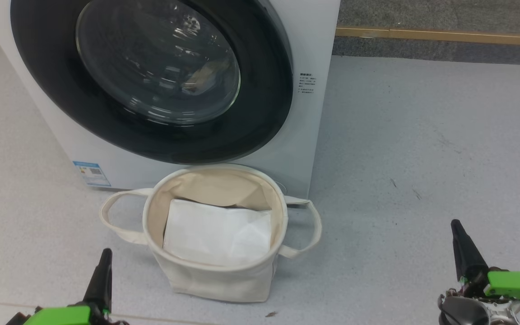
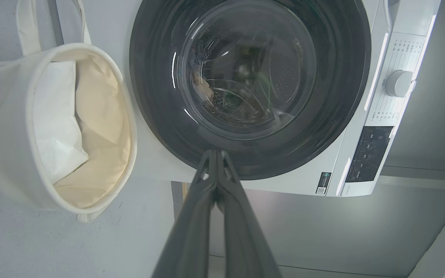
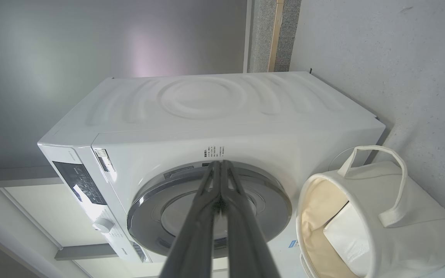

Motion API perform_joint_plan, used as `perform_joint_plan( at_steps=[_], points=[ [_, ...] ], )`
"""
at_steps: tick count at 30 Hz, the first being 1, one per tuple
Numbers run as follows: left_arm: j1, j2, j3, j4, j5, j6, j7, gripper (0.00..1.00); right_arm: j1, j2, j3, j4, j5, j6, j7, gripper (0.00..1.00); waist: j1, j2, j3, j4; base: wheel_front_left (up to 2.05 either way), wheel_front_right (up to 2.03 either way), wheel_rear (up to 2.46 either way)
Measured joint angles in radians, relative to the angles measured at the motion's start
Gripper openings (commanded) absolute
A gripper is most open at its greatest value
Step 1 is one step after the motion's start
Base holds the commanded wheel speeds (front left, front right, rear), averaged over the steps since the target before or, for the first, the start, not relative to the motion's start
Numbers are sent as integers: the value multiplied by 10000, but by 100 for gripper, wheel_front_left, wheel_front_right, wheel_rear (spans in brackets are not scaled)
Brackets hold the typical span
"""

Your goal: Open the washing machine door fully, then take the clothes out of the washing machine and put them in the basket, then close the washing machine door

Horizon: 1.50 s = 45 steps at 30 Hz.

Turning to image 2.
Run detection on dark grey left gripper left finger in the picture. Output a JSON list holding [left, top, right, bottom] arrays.
[[151, 150, 217, 278]]

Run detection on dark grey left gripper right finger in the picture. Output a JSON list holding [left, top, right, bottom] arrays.
[[216, 150, 283, 278]]

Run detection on black round washing machine door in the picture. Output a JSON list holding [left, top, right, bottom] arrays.
[[129, 0, 372, 181]]

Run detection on white front-load washing machine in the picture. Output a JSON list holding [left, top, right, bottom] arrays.
[[56, 0, 442, 197]]

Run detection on black washing machine display panel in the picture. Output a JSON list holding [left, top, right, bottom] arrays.
[[345, 126, 394, 183]]

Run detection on white cloth in basket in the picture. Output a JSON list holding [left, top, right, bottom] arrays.
[[33, 61, 89, 185]]

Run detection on cream fabric laundry basket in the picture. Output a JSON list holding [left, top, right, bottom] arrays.
[[0, 0, 138, 224]]

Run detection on silver washing machine control dial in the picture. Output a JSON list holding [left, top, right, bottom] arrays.
[[384, 69, 415, 98]]

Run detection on small QR code sticker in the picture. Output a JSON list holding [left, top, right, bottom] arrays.
[[316, 172, 332, 195]]

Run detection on white detergent drawer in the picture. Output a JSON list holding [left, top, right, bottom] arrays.
[[377, 0, 442, 37]]

